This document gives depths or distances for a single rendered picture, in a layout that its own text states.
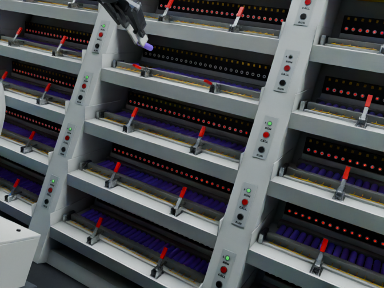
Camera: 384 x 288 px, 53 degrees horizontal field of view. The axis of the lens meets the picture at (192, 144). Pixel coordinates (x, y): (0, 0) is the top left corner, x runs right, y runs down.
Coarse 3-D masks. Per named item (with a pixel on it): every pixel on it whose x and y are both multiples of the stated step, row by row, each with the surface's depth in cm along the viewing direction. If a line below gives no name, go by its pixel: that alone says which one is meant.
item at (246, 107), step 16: (112, 64) 141; (160, 64) 147; (176, 64) 143; (112, 80) 136; (128, 80) 132; (144, 80) 129; (160, 80) 128; (240, 80) 132; (256, 80) 129; (176, 96) 123; (192, 96) 120; (208, 96) 118; (224, 96) 116; (240, 112) 113; (256, 112) 111
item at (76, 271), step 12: (60, 252) 139; (72, 252) 143; (60, 264) 136; (72, 264) 134; (84, 264) 135; (96, 264) 139; (72, 276) 133; (84, 276) 131; (96, 276) 129; (108, 276) 131; (120, 276) 135
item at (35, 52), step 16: (0, 32) 174; (16, 32) 181; (32, 32) 179; (48, 32) 174; (64, 32) 169; (80, 32) 164; (0, 48) 163; (16, 48) 158; (32, 48) 160; (48, 48) 159; (64, 48) 161; (80, 48) 165; (48, 64) 150; (64, 64) 146; (80, 64) 142
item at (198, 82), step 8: (120, 64) 139; (128, 64) 138; (152, 72) 133; (160, 72) 131; (168, 72) 131; (176, 80) 127; (184, 80) 127; (192, 80) 126; (200, 80) 124; (224, 88) 120; (232, 88) 119; (240, 88) 118; (248, 96) 115; (256, 96) 116
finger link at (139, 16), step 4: (140, 4) 94; (136, 8) 94; (140, 8) 96; (136, 12) 94; (140, 12) 97; (136, 16) 96; (140, 16) 98; (136, 20) 98; (140, 20) 99; (144, 20) 101; (140, 24) 100; (144, 24) 102; (140, 28) 101
